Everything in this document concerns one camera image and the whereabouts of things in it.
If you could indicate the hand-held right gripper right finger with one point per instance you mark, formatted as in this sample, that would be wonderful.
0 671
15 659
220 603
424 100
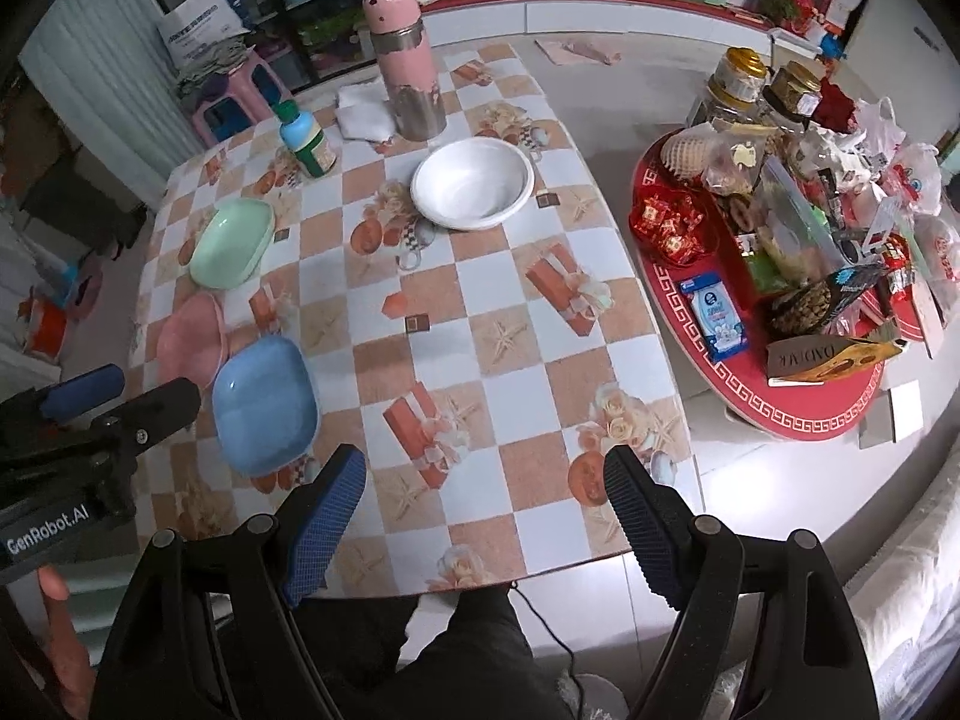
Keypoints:
637 525

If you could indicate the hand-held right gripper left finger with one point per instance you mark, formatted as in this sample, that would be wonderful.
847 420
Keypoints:
330 525

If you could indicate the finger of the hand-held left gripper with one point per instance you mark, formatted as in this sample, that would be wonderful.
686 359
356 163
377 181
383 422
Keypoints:
150 412
82 390

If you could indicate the pink plate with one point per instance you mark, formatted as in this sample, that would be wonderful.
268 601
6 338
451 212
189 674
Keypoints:
191 341

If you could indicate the blue plate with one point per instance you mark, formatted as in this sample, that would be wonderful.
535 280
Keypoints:
266 405

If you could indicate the green plate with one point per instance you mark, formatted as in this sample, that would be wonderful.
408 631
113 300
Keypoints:
229 244

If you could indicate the person's left hand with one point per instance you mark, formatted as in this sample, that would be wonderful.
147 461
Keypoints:
67 637

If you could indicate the orange container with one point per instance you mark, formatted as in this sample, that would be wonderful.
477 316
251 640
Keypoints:
46 326

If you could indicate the pink basin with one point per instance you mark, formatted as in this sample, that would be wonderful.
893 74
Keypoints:
84 292

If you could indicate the pale teal ribbed object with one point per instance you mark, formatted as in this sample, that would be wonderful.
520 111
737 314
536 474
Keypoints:
101 615

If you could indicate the red round table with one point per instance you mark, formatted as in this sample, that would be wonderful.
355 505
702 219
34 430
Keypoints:
787 409

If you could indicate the person's dark trousers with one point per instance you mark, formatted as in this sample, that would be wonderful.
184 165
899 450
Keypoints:
465 667

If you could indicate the blue wet wipes pack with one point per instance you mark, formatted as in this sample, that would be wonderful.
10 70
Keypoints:
714 319

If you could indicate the brown flat box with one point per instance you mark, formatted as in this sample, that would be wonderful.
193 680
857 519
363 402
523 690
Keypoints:
825 364

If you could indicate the checkered printed tablecloth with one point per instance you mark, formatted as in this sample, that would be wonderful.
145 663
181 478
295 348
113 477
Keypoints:
487 300

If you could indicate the dark snack bag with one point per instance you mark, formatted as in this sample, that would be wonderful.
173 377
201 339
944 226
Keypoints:
817 304

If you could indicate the white sofa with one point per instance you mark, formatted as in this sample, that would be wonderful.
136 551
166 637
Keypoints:
915 600

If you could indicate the pile of red candy packets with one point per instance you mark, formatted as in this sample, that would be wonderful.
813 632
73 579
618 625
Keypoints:
675 229

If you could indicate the pale pleated curtain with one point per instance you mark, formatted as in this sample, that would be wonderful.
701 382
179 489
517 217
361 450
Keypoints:
105 90

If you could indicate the green cap drink bottle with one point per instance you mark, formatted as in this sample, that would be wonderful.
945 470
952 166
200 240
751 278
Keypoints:
307 142

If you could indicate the pink plastic stool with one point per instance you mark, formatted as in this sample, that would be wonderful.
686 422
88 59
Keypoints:
240 97

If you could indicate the white folded cloth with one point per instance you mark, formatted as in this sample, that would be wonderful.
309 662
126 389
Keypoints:
364 112

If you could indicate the pink steel thermos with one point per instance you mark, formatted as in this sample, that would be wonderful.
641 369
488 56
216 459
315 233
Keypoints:
405 60

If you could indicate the black framed glass cabinet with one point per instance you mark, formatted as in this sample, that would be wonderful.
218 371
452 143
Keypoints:
322 7

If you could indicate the white red print plastic bag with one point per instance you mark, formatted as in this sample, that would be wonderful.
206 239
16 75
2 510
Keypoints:
915 180

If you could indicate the gold lid glass jar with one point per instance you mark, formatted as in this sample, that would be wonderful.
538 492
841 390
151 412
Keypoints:
739 79
795 90

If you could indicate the pink paper sheet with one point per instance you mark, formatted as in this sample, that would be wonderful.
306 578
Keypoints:
577 51

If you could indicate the white cabinet with red top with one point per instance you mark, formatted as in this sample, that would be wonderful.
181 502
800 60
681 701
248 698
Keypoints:
600 15

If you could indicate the red flower plant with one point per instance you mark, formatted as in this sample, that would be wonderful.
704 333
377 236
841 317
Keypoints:
786 6

